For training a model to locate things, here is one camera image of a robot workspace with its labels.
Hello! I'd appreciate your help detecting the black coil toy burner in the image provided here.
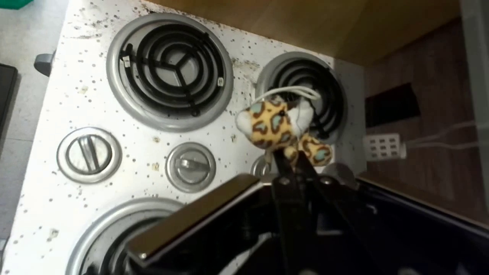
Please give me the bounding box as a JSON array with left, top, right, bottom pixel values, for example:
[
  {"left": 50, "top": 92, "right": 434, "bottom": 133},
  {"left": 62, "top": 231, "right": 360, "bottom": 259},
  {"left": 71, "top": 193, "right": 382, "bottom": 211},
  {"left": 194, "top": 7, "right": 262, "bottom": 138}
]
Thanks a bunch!
[
  {"left": 64, "top": 198, "right": 186, "bottom": 275},
  {"left": 255, "top": 51, "right": 350, "bottom": 144},
  {"left": 105, "top": 13, "right": 235, "bottom": 135}
]

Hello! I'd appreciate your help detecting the leopard print plush toy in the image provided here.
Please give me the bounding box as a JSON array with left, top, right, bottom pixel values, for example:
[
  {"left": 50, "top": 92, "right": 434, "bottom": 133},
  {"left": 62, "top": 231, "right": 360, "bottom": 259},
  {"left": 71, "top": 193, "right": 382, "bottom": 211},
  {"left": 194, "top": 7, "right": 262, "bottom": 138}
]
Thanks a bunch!
[{"left": 233, "top": 84, "right": 336, "bottom": 169}]

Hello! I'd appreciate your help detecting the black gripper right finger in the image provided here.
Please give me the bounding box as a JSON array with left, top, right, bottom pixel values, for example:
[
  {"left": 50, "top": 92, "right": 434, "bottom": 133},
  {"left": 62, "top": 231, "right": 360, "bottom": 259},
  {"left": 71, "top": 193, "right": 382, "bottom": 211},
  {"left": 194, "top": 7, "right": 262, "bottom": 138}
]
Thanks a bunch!
[{"left": 295, "top": 152, "right": 489, "bottom": 275}]

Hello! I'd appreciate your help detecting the wooden toy play kitchen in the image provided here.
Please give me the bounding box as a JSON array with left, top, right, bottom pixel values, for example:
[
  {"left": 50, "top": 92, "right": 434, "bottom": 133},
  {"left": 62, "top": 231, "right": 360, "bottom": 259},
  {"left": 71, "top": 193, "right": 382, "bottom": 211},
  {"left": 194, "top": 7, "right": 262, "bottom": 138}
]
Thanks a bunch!
[{"left": 0, "top": 0, "right": 489, "bottom": 275}]

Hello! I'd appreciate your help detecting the thin white cable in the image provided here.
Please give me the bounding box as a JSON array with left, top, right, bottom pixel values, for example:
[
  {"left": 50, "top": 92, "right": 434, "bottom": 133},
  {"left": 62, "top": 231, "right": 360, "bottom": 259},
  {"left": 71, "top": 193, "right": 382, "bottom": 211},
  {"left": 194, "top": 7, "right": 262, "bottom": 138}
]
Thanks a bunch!
[{"left": 403, "top": 120, "right": 489, "bottom": 153}]

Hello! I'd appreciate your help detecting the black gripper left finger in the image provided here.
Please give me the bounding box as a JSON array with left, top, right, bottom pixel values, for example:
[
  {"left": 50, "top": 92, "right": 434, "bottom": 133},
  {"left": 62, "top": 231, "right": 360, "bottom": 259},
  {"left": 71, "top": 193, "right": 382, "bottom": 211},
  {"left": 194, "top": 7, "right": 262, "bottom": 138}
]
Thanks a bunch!
[{"left": 123, "top": 149, "right": 298, "bottom": 275}]

